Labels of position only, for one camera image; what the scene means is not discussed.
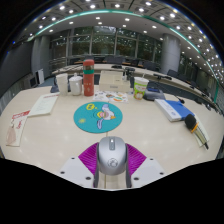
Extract silver computer mouse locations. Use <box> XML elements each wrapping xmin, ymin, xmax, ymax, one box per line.
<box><xmin>96</xmin><ymin>135</ymin><xmax>129</xmax><ymax>176</ymax></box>

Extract round teal cartoon mouse pad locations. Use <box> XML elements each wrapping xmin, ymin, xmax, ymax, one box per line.
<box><xmin>73</xmin><ymin>101</ymin><xmax>124</xmax><ymax>134</ymax></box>

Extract black desk device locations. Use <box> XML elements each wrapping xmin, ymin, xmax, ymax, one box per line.
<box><xmin>143</xmin><ymin>87</ymin><xmax>167</xmax><ymax>102</ymax></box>

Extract green printed cup with straw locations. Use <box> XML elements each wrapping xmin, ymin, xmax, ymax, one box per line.
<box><xmin>133</xmin><ymin>73</ymin><xmax>150</xmax><ymax>101</ymax></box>

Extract black microphone with orange band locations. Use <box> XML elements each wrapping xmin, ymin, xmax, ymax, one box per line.
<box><xmin>184</xmin><ymin>113</ymin><xmax>210</xmax><ymax>150</ymax></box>

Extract colourful sticker sheet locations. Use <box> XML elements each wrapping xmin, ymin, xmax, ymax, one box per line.
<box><xmin>92</xmin><ymin>90</ymin><xmax>129</xmax><ymax>104</ymax></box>

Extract dark office chairs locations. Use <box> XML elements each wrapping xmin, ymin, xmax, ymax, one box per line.
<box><xmin>68</xmin><ymin>54</ymin><xmax>214</xmax><ymax>98</ymax></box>

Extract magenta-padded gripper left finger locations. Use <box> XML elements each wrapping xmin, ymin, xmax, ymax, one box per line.
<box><xmin>59</xmin><ymin>142</ymin><xmax>101</xmax><ymax>189</ymax></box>

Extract white printed paper sheet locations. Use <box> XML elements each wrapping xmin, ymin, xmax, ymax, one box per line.
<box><xmin>27</xmin><ymin>92</ymin><xmax>61</xmax><ymax>118</ymax></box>

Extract white lidded mug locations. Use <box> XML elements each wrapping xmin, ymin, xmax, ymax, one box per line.
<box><xmin>68</xmin><ymin>72</ymin><xmax>84</xmax><ymax>97</ymax></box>

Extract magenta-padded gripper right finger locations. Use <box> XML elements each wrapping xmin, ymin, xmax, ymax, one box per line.
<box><xmin>124</xmin><ymin>143</ymin><xmax>166</xmax><ymax>189</ymax></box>

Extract white paper booklet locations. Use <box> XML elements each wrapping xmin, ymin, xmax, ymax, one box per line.
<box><xmin>193</xmin><ymin>114</ymin><xmax>210</xmax><ymax>148</ymax></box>

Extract ceiling lights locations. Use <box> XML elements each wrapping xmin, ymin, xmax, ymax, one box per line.
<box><xmin>11</xmin><ymin>0</ymin><xmax>223</xmax><ymax>79</ymax></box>

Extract red and white pamphlet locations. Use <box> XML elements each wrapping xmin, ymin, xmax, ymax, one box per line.
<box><xmin>5</xmin><ymin>109</ymin><xmax>32</xmax><ymax>148</ymax></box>

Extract beige cardboard box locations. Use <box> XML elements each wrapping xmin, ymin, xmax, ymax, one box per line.
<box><xmin>98</xmin><ymin>70</ymin><xmax>132</xmax><ymax>94</ymax></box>

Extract red thermos bottle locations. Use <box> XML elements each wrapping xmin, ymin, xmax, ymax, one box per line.
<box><xmin>82</xmin><ymin>58</ymin><xmax>96</xmax><ymax>98</ymax></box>

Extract blue and white book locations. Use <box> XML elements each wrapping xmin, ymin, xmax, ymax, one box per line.
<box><xmin>153</xmin><ymin>98</ymin><xmax>196</xmax><ymax>123</ymax></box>

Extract stack of white paper cups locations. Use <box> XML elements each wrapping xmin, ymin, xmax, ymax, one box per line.
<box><xmin>55</xmin><ymin>73</ymin><xmax>70</xmax><ymax>95</ymax></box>

